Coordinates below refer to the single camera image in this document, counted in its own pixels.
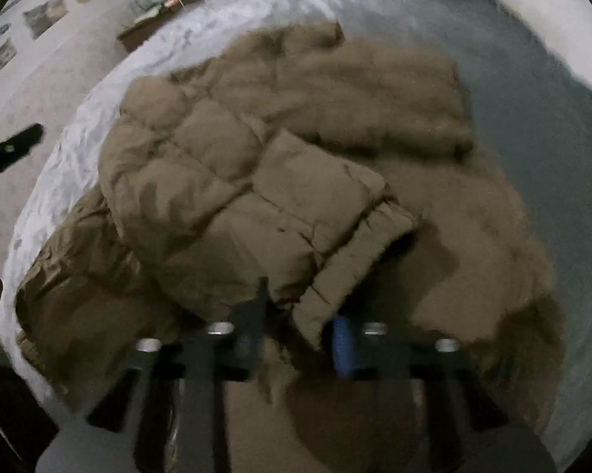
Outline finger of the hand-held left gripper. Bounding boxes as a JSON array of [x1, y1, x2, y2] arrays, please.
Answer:
[[0, 123, 45, 189]]

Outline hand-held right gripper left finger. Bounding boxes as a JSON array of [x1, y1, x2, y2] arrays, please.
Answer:
[[86, 276, 272, 473]]

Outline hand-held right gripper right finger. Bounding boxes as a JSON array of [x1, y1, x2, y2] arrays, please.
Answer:
[[331, 315, 511, 473]]

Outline brown puffer jacket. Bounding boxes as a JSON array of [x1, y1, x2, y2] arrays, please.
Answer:
[[15, 22, 568, 473]]

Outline dark wooden nightstand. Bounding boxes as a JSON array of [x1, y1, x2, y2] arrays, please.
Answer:
[[117, 0, 205, 52]]

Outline green bag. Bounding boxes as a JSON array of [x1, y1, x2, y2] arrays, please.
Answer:
[[131, 0, 173, 20]]

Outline grey fluffy blanket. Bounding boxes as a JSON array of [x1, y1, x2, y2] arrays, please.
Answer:
[[0, 0, 592, 473]]

